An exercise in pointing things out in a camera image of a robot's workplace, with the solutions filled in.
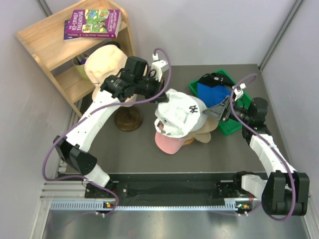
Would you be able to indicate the green pen cup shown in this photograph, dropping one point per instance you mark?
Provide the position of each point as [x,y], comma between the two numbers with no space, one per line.
[79,62]

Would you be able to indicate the black cap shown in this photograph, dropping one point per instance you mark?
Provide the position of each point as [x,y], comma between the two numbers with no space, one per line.
[216,79]

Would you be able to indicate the round wooden hat stand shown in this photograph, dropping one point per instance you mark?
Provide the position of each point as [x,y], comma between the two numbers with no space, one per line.
[189,141]

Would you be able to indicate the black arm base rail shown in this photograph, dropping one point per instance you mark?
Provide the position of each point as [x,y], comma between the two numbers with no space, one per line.
[177,189]

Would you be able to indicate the purple treehouse book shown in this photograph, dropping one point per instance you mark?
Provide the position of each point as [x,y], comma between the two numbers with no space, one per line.
[94,23]

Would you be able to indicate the green plastic tray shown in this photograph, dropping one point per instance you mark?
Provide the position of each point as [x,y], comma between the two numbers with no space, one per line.
[231,126]

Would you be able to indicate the blue cap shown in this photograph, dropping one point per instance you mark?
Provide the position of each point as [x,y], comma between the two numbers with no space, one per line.
[212,96]

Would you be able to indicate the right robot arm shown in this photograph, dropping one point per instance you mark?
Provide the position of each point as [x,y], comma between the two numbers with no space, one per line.
[285,191]

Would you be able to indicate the tan baseball cap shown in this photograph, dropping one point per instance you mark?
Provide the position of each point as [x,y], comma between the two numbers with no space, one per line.
[203,137]

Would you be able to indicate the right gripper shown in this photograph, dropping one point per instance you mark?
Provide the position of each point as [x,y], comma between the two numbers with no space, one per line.
[220,111]

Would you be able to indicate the pink baseball cap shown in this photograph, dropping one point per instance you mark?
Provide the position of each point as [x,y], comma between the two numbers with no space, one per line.
[169,145]

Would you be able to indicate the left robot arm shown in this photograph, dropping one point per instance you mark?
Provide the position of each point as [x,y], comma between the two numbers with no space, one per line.
[116,89]

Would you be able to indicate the white cap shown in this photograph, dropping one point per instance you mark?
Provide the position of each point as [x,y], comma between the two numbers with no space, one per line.
[181,115]

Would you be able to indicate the cream bucket hat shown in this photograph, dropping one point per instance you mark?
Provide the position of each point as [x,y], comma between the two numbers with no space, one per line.
[103,62]

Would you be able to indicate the wooden shelf unit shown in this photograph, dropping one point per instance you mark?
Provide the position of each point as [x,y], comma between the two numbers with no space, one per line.
[44,41]

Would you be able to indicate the cream mannequin head stand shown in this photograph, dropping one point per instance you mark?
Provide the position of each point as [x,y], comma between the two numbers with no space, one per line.
[128,118]

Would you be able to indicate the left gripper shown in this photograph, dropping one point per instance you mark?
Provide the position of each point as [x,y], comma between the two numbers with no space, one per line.
[159,85]

